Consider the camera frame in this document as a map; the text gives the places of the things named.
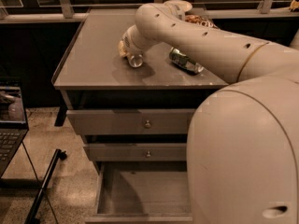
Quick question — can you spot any black stand leg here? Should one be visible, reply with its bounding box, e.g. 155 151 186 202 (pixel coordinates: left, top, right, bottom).
24 149 67 224

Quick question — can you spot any green soda can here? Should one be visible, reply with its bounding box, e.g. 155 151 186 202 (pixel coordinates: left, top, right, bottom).
169 48 204 74

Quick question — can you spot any grey open bottom drawer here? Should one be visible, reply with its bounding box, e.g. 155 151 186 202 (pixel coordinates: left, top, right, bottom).
85 161 192 224

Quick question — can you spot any metal window railing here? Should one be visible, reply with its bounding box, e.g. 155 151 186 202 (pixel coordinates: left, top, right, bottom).
0 0 299 25

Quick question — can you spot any grey drawer cabinet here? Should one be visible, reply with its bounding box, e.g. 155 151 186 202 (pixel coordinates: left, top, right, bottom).
50 7 230 224

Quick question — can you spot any grey middle drawer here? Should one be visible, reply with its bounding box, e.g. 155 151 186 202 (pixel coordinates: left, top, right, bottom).
83 143 187 161

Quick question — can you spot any grey top drawer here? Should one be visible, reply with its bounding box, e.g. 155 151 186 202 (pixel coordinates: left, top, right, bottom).
67 109 194 135

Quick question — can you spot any silver redbull can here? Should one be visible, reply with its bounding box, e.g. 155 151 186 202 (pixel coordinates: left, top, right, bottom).
127 54 143 68

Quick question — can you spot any black laptop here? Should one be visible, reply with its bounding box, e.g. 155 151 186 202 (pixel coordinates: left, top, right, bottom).
0 77 29 177

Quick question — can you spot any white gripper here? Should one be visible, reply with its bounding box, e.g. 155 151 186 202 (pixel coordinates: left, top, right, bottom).
118 25 156 58

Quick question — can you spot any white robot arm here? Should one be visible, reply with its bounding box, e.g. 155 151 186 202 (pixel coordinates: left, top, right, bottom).
122 1 299 224

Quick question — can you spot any brown chip bag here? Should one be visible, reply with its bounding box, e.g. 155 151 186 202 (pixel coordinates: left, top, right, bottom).
185 15 218 29

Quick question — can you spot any white ceramic bowl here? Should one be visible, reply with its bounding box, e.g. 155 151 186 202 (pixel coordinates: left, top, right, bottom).
164 0 192 13

